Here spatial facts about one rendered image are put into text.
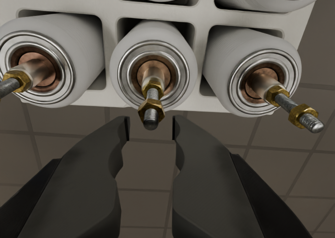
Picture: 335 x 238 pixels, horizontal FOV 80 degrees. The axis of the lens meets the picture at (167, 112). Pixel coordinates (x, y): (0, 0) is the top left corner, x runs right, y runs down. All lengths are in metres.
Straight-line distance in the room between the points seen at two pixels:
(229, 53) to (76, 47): 0.16
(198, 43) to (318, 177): 0.67
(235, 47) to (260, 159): 0.50
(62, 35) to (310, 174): 0.77
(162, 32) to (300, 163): 0.64
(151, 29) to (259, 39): 0.11
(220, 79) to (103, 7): 0.16
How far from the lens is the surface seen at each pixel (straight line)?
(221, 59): 0.24
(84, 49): 0.24
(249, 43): 0.23
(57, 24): 0.24
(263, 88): 0.22
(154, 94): 0.16
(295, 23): 0.33
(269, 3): 0.23
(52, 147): 0.65
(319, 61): 0.60
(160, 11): 0.28
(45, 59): 0.24
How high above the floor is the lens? 0.46
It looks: 61 degrees down
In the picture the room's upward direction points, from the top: 175 degrees clockwise
